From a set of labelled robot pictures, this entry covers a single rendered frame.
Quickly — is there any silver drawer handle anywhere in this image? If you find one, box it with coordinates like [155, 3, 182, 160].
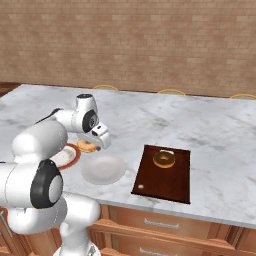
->
[143, 217, 181, 230]
[138, 246, 175, 256]

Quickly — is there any plain white plate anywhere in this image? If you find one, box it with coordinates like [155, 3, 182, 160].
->
[81, 154, 128, 186]

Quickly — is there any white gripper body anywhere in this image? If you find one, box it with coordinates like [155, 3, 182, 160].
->
[80, 130, 112, 151]

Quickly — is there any dark brown wooden tray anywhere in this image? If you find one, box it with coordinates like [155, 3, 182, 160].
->
[130, 144, 192, 205]

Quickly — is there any wooden drawer front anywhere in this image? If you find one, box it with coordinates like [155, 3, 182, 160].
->
[112, 206, 215, 240]
[117, 234, 231, 256]

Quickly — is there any silver cupboard handle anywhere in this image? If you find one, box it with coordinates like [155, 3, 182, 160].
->
[0, 211, 15, 239]

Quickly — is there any red rimmed white plate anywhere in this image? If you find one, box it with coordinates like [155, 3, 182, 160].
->
[50, 142, 82, 172]

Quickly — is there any yellow stool seat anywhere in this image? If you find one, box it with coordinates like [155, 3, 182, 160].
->
[92, 84, 120, 92]
[229, 93, 256, 100]
[156, 88, 187, 97]

